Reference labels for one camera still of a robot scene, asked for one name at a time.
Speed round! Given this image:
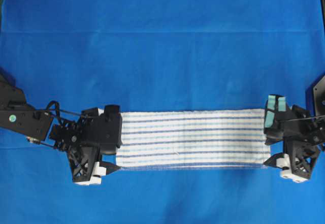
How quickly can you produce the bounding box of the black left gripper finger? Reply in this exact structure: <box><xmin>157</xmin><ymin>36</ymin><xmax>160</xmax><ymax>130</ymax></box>
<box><xmin>100</xmin><ymin>161</ymin><xmax>121</xmax><ymax>176</ymax></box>

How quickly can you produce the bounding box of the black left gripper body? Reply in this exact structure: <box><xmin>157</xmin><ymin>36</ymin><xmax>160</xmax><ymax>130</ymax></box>
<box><xmin>49</xmin><ymin>108</ymin><xmax>106</xmax><ymax>185</ymax></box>

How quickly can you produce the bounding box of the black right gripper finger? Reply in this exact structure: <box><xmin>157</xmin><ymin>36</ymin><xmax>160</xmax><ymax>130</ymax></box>
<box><xmin>263</xmin><ymin>153</ymin><xmax>286</xmax><ymax>169</ymax></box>

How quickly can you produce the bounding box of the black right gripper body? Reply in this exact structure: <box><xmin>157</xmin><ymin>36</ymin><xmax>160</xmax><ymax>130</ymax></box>
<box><xmin>280</xmin><ymin>105</ymin><xmax>324</xmax><ymax>183</ymax></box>

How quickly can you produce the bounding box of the blue white striped towel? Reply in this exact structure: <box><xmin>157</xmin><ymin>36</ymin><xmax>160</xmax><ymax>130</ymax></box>
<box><xmin>116</xmin><ymin>109</ymin><xmax>271</xmax><ymax>170</ymax></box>

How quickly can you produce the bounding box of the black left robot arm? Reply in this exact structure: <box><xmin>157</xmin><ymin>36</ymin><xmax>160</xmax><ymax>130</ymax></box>
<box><xmin>1</xmin><ymin>70</ymin><xmax>122</xmax><ymax>185</ymax></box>

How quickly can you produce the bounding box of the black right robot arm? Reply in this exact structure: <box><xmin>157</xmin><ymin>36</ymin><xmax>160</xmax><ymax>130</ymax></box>
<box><xmin>264</xmin><ymin>77</ymin><xmax>324</xmax><ymax>183</ymax></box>

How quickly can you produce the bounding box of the blue table cloth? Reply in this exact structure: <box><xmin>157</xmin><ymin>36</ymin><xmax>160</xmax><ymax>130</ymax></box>
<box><xmin>1</xmin><ymin>0</ymin><xmax>324</xmax><ymax>223</ymax></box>

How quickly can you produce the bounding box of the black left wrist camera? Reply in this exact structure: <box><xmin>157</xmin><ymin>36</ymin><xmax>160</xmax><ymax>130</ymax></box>
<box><xmin>82</xmin><ymin>105</ymin><xmax>122</xmax><ymax>155</ymax></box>

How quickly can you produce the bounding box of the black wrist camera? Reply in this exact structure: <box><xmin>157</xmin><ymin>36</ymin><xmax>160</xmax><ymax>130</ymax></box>
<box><xmin>264</xmin><ymin>94</ymin><xmax>290</xmax><ymax>146</ymax></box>
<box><xmin>82</xmin><ymin>105</ymin><xmax>122</xmax><ymax>155</ymax></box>

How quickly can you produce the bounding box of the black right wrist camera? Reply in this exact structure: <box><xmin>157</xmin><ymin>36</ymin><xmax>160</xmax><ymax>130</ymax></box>
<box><xmin>264</xmin><ymin>94</ymin><xmax>290</xmax><ymax>146</ymax></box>

